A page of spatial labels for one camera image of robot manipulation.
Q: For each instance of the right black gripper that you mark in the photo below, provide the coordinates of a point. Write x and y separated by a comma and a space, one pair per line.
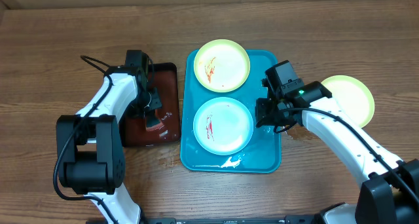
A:
264, 112

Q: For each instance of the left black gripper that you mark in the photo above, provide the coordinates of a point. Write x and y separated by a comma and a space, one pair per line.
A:
156, 103

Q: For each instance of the green and red sponge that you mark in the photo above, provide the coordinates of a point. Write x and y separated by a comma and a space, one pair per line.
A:
153, 123

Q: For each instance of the light blue plate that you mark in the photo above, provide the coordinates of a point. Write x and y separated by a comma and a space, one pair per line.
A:
223, 126

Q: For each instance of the yellow-green plate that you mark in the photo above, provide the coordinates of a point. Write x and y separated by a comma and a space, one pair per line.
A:
355, 99
221, 65

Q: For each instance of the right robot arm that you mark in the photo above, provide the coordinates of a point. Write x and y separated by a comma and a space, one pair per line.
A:
388, 185

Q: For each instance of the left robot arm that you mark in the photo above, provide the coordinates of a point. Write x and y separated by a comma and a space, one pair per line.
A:
91, 162

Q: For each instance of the black tray with red water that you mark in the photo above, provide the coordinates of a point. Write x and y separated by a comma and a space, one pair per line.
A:
132, 130

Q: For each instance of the teal plastic serving tray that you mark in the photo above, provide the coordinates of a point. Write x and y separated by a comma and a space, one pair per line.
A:
262, 154

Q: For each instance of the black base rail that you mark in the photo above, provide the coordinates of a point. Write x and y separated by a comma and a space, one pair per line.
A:
289, 219

